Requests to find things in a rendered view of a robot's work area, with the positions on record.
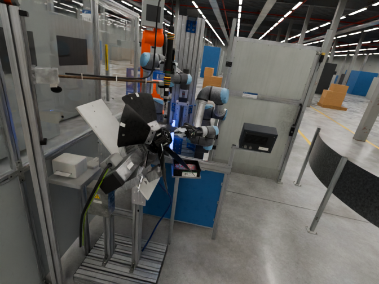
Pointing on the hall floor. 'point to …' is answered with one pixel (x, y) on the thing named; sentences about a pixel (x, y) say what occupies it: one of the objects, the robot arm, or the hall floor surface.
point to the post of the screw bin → (173, 210)
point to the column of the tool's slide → (31, 134)
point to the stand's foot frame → (122, 263)
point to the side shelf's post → (84, 220)
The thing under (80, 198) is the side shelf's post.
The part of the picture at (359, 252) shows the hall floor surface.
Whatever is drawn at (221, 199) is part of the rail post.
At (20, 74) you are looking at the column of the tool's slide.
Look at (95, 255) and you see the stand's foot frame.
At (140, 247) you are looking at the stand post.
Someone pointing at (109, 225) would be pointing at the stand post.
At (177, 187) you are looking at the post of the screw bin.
